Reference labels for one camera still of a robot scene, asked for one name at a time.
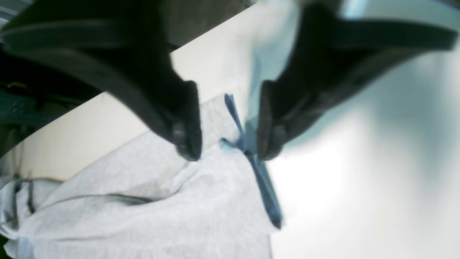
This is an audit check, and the grey t-shirt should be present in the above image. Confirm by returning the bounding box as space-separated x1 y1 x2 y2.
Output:
1 95 282 259

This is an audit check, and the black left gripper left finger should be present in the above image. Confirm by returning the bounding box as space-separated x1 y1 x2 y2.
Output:
1 0 202 161

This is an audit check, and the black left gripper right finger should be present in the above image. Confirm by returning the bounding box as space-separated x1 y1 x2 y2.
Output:
257 4 458 160

